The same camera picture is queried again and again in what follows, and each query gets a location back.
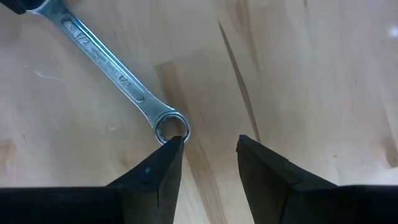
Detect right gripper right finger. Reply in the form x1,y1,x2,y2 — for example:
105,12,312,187
236,135,398,224

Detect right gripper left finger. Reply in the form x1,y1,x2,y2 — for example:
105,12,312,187
0,136,185,224

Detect large chrome combination wrench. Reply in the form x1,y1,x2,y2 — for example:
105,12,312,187
27,0,192,146

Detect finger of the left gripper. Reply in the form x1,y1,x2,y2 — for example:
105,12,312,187
0,0,47,16

